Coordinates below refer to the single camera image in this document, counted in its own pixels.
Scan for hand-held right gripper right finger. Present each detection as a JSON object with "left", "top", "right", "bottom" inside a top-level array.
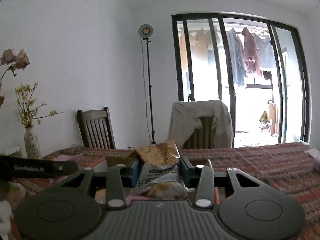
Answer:
[{"left": 179, "top": 155, "right": 263, "bottom": 207}]

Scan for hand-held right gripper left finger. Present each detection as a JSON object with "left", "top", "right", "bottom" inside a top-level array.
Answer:
[{"left": 61, "top": 156, "right": 140, "bottom": 207}]

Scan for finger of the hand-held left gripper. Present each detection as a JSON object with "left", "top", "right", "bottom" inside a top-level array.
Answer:
[{"left": 54, "top": 160, "right": 78, "bottom": 177}]

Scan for orange cardboard box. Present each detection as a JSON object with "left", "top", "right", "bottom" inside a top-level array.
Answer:
[{"left": 94, "top": 156, "right": 221, "bottom": 205}]

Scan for clear cracker snack packet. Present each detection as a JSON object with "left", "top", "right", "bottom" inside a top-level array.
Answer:
[{"left": 129, "top": 140, "right": 189, "bottom": 200}]

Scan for patterned ceramic vase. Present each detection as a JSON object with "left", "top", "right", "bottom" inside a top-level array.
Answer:
[{"left": 24, "top": 127, "right": 42, "bottom": 160}]

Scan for dark wooden chair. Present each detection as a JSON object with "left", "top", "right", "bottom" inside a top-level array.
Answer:
[
  {"left": 182, "top": 115, "right": 217, "bottom": 149},
  {"left": 76, "top": 107, "right": 117, "bottom": 150}
]

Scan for chair with white jacket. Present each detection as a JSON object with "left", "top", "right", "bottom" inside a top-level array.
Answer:
[{"left": 167, "top": 99, "right": 235, "bottom": 149}]

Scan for yellow flower branches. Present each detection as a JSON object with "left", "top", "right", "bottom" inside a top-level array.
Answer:
[{"left": 15, "top": 81, "right": 64, "bottom": 128}]

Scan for patterned tablecloth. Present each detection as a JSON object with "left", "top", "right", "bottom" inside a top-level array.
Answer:
[{"left": 10, "top": 142, "right": 320, "bottom": 240}]

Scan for black framed sliding glass door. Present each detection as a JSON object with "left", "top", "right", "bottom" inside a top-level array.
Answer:
[{"left": 171, "top": 11, "right": 312, "bottom": 148}]

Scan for yellow green cloth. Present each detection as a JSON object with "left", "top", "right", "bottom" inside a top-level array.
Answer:
[{"left": 259, "top": 110, "right": 270, "bottom": 130}]

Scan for pink flower bouquet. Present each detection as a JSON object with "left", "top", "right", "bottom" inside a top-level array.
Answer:
[{"left": 0, "top": 48, "right": 30, "bottom": 109}]

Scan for blue hanging shirt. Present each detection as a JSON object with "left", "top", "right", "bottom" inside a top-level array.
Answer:
[{"left": 226, "top": 28, "right": 248, "bottom": 87}]

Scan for dark hanging cloth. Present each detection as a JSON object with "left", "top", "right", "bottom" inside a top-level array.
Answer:
[{"left": 262, "top": 71, "right": 273, "bottom": 85}]

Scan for beige hanging garment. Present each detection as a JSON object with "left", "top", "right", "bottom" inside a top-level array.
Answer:
[{"left": 180, "top": 29, "right": 222, "bottom": 55}]

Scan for maroon hanging garment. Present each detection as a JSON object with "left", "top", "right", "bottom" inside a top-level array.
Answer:
[{"left": 241, "top": 27, "right": 263, "bottom": 77}]

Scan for studio light on stand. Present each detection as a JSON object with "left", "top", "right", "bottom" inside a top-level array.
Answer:
[{"left": 138, "top": 24, "right": 157, "bottom": 145}]

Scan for grey-blue hanging shirt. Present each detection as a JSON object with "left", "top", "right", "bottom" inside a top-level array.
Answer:
[{"left": 254, "top": 34, "right": 277, "bottom": 68}]

